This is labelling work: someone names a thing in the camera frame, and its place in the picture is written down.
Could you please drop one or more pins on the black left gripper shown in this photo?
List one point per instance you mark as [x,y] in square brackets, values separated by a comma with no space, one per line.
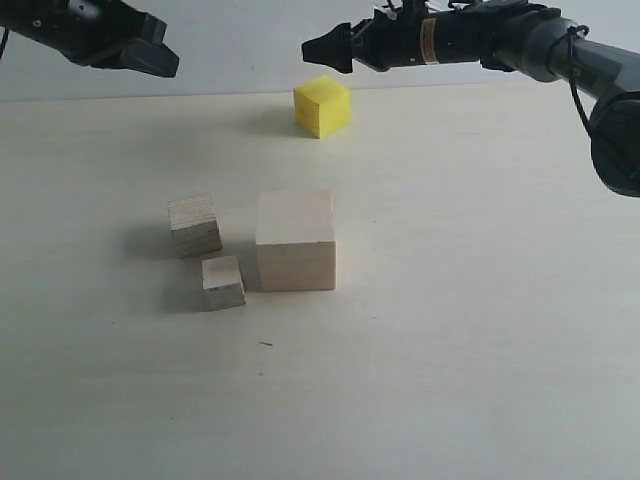
[99,34]

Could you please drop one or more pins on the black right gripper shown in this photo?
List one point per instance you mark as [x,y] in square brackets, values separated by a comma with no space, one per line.
[405,34]

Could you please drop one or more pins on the yellow cube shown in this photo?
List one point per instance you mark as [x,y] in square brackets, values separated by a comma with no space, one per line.
[322,106]

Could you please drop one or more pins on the medium layered plywood cube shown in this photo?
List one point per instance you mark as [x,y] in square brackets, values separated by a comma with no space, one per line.
[194,226]

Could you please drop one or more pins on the large pale wooden cube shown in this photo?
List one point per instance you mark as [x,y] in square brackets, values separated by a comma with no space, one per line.
[295,241]

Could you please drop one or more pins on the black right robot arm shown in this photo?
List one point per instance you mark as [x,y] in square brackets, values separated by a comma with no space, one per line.
[508,36]

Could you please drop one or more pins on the small pale wooden cube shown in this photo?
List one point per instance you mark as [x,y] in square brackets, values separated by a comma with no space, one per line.
[222,283]

